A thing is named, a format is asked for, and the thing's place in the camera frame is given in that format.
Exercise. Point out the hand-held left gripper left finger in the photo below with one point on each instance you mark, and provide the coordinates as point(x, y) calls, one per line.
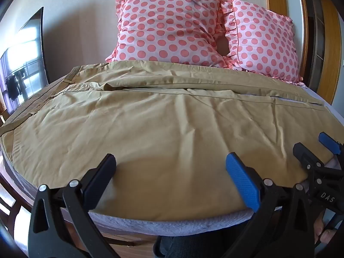
point(100, 177)

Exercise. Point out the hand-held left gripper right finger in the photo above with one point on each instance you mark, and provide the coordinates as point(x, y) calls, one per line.
point(242, 180)

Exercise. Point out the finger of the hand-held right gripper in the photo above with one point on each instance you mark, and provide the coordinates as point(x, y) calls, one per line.
point(329, 142)
point(305, 154)

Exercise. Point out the khaki pants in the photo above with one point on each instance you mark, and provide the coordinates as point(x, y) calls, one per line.
point(161, 129)

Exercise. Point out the person's right hand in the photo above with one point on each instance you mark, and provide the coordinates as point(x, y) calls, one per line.
point(326, 229)

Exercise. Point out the bed with grey sheet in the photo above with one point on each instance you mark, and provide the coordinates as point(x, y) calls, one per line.
point(161, 224)

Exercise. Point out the small pink polka dot pillow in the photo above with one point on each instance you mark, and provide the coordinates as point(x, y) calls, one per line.
point(264, 37)

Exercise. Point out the black television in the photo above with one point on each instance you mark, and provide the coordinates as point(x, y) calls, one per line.
point(22, 64)

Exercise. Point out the large pink polka dot pillow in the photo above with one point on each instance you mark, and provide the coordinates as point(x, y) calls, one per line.
point(166, 24)

